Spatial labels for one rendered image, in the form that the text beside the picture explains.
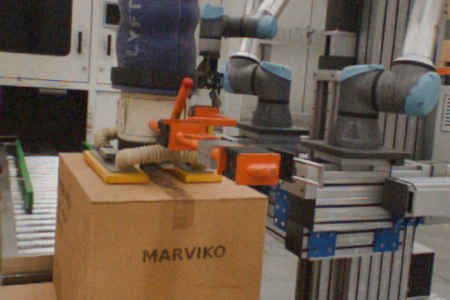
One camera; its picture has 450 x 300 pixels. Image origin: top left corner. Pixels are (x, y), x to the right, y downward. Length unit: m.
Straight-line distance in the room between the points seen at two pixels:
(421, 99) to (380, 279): 0.73
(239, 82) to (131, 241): 0.98
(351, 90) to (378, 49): 0.28
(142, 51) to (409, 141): 0.97
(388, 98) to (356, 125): 0.12
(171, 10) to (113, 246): 0.57
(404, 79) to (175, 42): 0.60
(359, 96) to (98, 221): 0.78
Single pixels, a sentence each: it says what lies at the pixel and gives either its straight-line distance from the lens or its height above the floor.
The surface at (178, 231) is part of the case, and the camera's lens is 1.19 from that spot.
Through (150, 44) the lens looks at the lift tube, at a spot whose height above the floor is 1.27.
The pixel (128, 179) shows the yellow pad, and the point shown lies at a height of 0.96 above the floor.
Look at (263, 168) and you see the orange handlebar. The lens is 0.84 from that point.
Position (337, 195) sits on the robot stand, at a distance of 1.51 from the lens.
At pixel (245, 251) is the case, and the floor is 0.82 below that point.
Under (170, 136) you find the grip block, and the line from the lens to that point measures 1.16.
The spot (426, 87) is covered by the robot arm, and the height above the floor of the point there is 1.22.
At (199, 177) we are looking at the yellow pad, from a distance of 1.34.
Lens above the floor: 1.22
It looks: 6 degrees down
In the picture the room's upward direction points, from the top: 4 degrees clockwise
